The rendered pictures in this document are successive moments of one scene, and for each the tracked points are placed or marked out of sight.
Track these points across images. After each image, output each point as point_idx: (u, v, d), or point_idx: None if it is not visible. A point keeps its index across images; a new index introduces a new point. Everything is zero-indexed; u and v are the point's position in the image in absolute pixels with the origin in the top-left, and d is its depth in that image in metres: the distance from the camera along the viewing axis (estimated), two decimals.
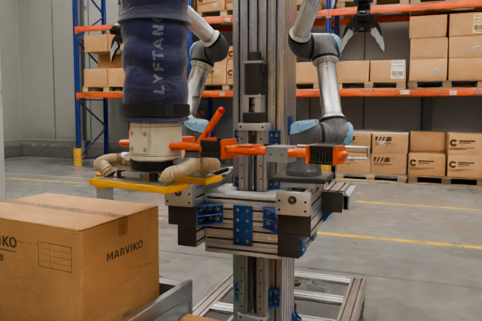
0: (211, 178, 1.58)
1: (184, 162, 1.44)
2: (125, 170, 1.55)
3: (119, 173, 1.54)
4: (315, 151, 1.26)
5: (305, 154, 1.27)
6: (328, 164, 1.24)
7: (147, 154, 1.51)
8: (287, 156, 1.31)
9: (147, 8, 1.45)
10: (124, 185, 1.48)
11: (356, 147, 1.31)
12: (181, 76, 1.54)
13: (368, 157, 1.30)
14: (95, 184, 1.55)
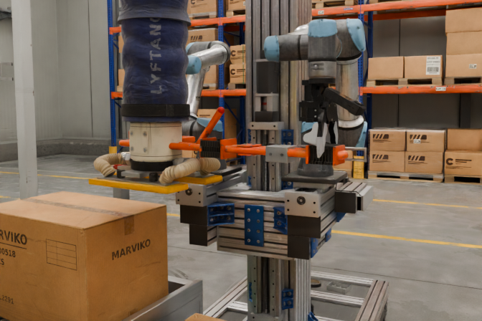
0: (211, 178, 1.58)
1: (184, 162, 1.44)
2: (125, 170, 1.55)
3: (119, 173, 1.54)
4: (315, 151, 1.26)
5: (305, 154, 1.27)
6: (328, 164, 1.24)
7: (147, 154, 1.51)
8: (287, 156, 1.31)
9: (144, 8, 1.45)
10: (124, 185, 1.48)
11: (353, 149, 1.27)
12: (180, 76, 1.53)
13: (364, 159, 1.26)
14: (95, 184, 1.55)
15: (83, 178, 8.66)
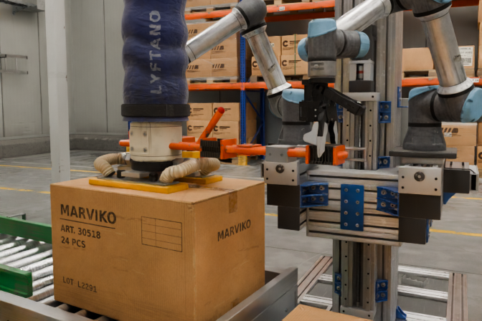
0: (211, 178, 1.58)
1: (184, 162, 1.44)
2: (125, 170, 1.55)
3: (119, 173, 1.54)
4: (315, 151, 1.26)
5: (305, 154, 1.27)
6: (328, 164, 1.24)
7: (147, 154, 1.51)
8: (287, 156, 1.31)
9: None
10: (124, 185, 1.48)
11: (353, 149, 1.27)
12: (180, 76, 1.53)
13: (364, 159, 1.26)
14: (95, 184, 1.55)
15: None
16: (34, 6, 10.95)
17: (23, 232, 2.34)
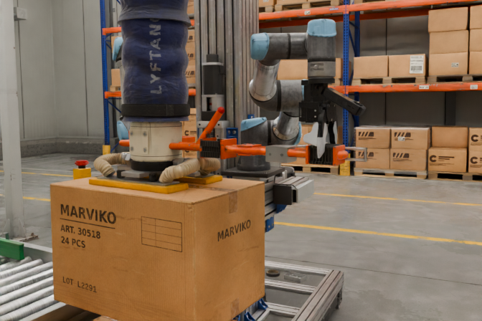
0: (211, 178, 1.58)
1: (184, 162, 1.44)
2: (125, 170, 1.55)
3: (119, 173, 1.54)
4: (315, 151, 1.26)
5: (305, 154, 1.27)
6: (328, 164, 1.24)
7: (147, 154, 1.51)
8: (287, 156, 1.31)
9: (144, 9, 1.45)
10: (124, 185, 1.48)
11: (353, 149, 1.27)
12: (180, 76, 1.53)
13: (364, 159, 1.26)
14: (95, 184, 1.55)
15: None
16: (14, 15, 11.33)
17: None
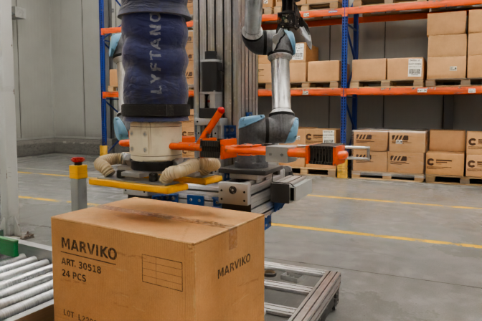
0: (211, 178, 1.58)
1: (184, 162, 1.44)
2: (125, 170, 1.55)
3: (119, 173, 1.54)
4: (315, 151, 1.26)
5: (305, 154, 1.27)
6: (328, 164, 1.24)
7: (147, 154, 1.51)
8: (287, 156, 1.31)
9: (144, 3, 1.45)
10: (124, 185, 1.48)
11: (356, 147, 1.31)
12: (180, 76, 1.53)
13: (368, 157, 1.30)
14: (95, 184, 1.55)
15: None
16: (13, 13, 11.30)
17: None
